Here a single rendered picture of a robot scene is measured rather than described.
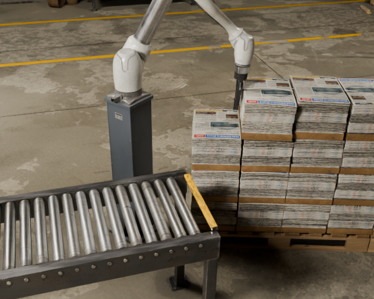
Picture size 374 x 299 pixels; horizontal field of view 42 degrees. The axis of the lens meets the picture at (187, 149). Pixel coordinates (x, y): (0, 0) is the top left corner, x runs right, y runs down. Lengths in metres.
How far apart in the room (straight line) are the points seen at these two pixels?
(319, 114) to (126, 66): 1.09
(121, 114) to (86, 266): 1.07
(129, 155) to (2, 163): 1.62
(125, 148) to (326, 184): 1.22
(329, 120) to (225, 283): 1.14
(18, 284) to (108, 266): 0.36
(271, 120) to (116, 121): 0.89
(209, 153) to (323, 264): 1.05
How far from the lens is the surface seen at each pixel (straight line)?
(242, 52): 2.70
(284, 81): 2.96
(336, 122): 2.81
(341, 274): 3.24
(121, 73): 2.71
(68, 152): 4.28
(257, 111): 2.67
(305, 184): 2.99
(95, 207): 2.30
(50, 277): 2.06
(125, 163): 2.97
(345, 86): 3.01
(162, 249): 2.06
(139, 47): 2.86
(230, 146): 2.79
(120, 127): 2.86
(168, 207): 2.27
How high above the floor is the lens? 2.20
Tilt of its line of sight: 31 degrees down
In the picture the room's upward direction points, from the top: 1 degrees clockwise
